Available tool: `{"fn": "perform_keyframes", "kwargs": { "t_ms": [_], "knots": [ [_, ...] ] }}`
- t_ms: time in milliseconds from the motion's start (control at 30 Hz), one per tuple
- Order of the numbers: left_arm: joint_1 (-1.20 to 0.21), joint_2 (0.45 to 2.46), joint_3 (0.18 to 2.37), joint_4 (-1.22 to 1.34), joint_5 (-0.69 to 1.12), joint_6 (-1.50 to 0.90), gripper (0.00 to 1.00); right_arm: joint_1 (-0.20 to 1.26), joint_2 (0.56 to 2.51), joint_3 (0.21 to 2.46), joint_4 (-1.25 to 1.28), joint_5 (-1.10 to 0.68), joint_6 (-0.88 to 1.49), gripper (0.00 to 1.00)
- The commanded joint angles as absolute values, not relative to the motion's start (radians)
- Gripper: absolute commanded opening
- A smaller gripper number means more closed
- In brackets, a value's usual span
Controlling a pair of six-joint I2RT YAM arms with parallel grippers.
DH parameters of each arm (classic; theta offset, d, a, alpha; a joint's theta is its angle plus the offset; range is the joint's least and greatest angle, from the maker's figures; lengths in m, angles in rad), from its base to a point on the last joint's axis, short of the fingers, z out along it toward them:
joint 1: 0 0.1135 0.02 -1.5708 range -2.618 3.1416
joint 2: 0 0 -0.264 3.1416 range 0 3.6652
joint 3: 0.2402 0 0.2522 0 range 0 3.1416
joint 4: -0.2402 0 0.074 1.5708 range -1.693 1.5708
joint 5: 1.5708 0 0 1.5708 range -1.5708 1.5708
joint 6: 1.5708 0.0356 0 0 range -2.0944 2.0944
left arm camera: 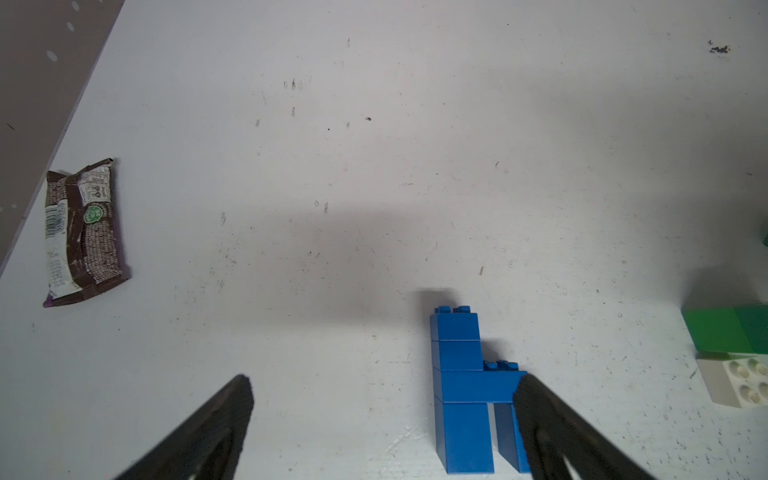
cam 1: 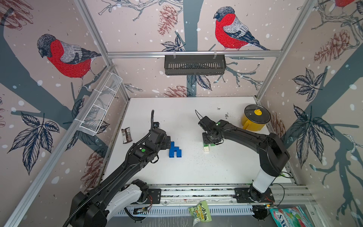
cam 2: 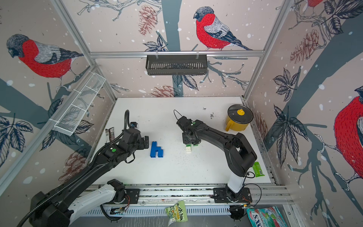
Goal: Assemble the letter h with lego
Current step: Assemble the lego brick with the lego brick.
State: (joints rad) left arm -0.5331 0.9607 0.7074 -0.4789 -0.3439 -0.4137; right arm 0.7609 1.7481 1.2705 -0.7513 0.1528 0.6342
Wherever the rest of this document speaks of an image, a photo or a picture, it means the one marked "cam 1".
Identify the blue long lego brick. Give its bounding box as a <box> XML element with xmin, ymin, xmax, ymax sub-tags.
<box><xmin>168</xmin><ymin>141</ymin><xmax>182</xmax><ymax>158</ymax></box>

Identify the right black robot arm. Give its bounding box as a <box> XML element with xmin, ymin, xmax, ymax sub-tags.
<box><xmin>198</xmin><ymin>116</ymin><xmax>290</xmax><ymax>201</ymax></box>

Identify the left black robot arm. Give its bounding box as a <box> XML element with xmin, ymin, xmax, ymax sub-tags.
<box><xmin>63</xmin><ymin>128</ymin><xmax>171</xmax><ymax>227</ymax></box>

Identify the brown snack wrapper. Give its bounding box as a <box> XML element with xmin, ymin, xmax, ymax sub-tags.
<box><xmin>122</xmin><ymin>127</ymin><xmax>132</xmax><ymax>144</ymax></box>

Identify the yellow pot with lid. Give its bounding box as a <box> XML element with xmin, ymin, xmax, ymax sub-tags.
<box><xmin>241</xmin><ymin>104</ymin><xmax>271</xmax><ymax>131</ymax></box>

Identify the green snack packet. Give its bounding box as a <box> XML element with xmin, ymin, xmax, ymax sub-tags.
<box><xmin>188</xmin><ymin>201</ymin><xmax>212</xmax><ymax>226</ymax></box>

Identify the colourful tissue packet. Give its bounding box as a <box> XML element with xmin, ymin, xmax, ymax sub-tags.
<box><xmin>269</xmin><ymin>206</ymin><xmax>313</xmax><ymax>227</ymax></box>

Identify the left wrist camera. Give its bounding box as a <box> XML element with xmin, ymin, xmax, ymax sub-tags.
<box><xmin>153</xmin><ymin>122</ymin><xmax>160</xmax><ymax>129</ymax></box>

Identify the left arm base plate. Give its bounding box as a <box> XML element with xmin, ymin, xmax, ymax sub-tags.
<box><xmin>141</xmin><ymin>188</ymin><xmax>161</xmax><ymax>204</ymax></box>

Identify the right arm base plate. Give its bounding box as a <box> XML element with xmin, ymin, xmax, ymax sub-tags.
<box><xmin>234</xmin><ymin>187</ymin><xmax>275</xmax><ymax>203</ymax></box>

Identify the white wire mesh shelf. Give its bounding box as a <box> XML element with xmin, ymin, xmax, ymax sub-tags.
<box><xmin>78</xmin><ymin>72</ymin><xmax>123</xmax><ymax>136</ymax></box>

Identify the black hanging wire basket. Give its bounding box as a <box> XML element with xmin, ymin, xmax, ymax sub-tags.
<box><xmin>164</xmin><ymin>54</ymin><xmax>226</xmax><ymax>76</ymax></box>

